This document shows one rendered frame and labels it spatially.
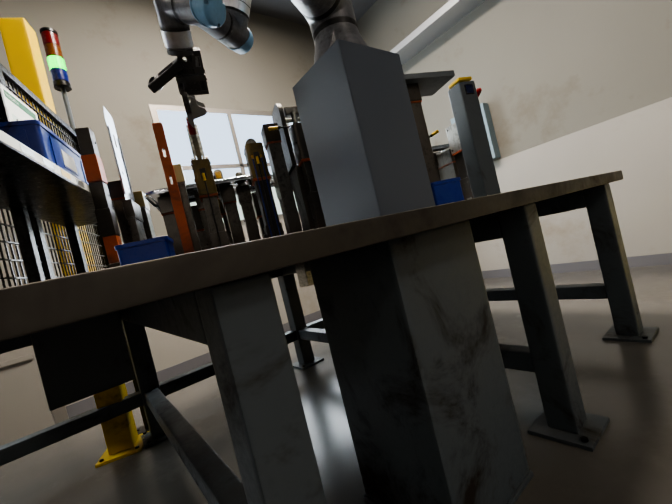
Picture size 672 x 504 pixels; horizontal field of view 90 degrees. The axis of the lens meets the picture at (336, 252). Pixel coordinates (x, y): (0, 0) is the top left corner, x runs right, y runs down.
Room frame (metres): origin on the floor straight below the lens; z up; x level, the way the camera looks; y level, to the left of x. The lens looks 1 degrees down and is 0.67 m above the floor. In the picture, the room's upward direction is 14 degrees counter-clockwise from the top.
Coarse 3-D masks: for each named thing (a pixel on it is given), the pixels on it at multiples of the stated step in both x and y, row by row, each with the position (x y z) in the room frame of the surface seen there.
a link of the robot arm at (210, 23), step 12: (180, 0) 0.81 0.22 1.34; (192, 0) 0.80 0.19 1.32; (204, 0) 0.79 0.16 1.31; (216, 0) 0.81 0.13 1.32; (180, 12) 0.83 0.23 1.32; (192, 12) 0.81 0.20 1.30; (204, 12) 0.80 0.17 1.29; (216, 12) 0.82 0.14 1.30; (192, 24) 0.85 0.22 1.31; (204, 24) 0.83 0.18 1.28; (216, 24) 0.83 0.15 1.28; (228, 24) 0.89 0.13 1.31; (216, 36) 0.90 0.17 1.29
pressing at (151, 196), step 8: (448, 144) 1.50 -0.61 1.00; (440, 152) 1.63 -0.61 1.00; (240, 176) 1.21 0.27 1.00; (248, 176) 1.21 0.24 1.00; (272, 176) 1.28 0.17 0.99; (192, 184) 1.16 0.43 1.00; (216, 184) 1.23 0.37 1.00; (224, 184) 1.25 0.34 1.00; (232, 184) 1.28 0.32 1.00; (248, 184) 1.34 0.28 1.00; (272, 184) 1.43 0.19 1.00; (152, 192) 1.12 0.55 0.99; (160, 192) 1.12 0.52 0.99; (168, 192) 1.18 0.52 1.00; (192, 192) 1.25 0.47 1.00; (152, 200) 1.22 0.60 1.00; (192, 200) 1.36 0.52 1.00
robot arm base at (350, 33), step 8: (344, 16) 0.80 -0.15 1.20; (320, 24) 0.81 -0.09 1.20; (328, 24) 0.80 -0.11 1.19; (336, 24) 0.79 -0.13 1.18; (344, 24) 0.80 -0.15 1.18; (352, 24) 0.81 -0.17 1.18; (320, 32) 0.81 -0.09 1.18; (328, 32) 0.80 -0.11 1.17; (336, 32) 0.79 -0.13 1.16; (344, 32) 0.79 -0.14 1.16; (352, 32) 0.80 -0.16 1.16; (320, 40) 0.81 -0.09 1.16; (328, 40) 0.79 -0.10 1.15; (352, 40) 0.78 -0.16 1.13; (360, 40) 0.80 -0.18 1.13; (320, 48) 0.81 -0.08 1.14; (328, 48) 0.79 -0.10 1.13; (320, 56) 0.80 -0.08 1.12
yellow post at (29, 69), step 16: (16, 32) 1.49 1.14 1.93; (32, 32) 1.55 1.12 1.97; (16, 48) 1.48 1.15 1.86; (32, 48) 1.51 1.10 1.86; (16, 64) 1.48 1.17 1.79; (32, 64) 1.50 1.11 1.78; (32, 80) 1.49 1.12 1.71; (48, 96) 1.55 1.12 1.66; (64, 256) 1.48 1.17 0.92; (96, 400) 1.47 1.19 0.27; (112, 400) 1.49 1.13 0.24; (128, 416) 1.53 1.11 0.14; (112, 432) 1.48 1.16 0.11; (128, 432) 1.50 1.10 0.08; (144, 432) 1.62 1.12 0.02; (112, 448) 1.48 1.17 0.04; (128, 448) 1.50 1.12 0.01; (96, 464) 1.42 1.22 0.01
